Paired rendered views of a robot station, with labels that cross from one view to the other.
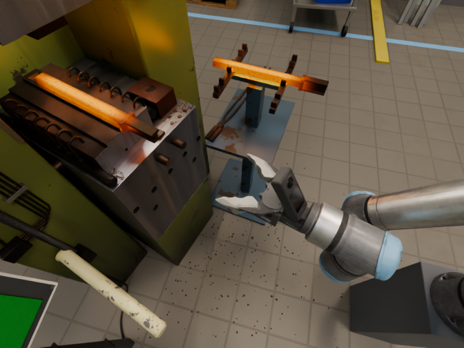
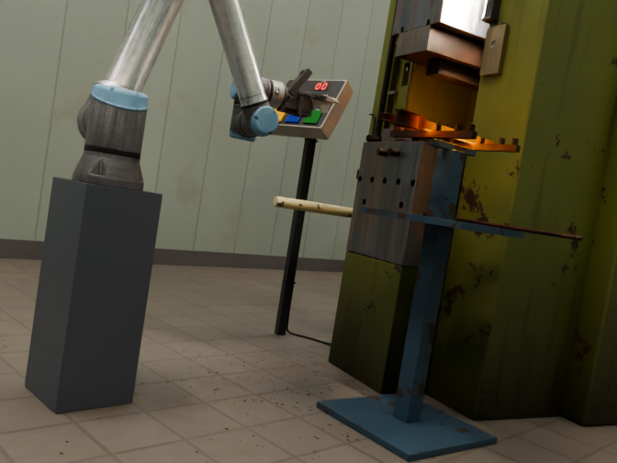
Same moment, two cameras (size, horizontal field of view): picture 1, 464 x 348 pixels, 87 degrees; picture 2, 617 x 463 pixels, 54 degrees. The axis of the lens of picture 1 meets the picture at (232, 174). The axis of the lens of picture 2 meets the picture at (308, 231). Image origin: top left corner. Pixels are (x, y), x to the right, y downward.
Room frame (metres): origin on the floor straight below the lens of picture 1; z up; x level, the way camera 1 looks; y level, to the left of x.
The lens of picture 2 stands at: (1.40, -1.90, 0.65)
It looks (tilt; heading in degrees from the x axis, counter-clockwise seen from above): 3 degrees down; 120
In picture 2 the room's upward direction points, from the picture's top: 9 degrees clockwise
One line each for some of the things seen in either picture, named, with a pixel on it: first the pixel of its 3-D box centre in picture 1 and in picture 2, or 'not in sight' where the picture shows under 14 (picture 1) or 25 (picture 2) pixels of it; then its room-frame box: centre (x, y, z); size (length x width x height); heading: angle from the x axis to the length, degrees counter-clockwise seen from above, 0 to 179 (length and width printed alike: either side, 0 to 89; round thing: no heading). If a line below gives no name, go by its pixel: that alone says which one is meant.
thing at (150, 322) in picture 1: (109, 289); (319, 208); (0.10, 0.39, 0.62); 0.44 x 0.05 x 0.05; 59
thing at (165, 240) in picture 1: (151, 201); (419, 321); (0.61, 0.46, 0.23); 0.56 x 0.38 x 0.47; 59
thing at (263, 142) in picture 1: (252, 123); (439, 221); (0.81, -0.10, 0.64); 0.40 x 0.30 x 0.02; 158
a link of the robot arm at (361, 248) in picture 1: (362, 245); (251, 89); (0.14, -0.27, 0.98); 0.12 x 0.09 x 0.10; 59
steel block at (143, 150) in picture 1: (119, 151); (437, 208); (0.61, 0.46, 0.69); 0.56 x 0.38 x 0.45; 59
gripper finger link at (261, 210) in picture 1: (258, 204); not in sight; (0.22, -0.06, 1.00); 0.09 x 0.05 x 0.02; 93
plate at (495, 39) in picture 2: not in sight; (494, 50); (0.78, 0.25, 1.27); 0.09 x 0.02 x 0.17; 149
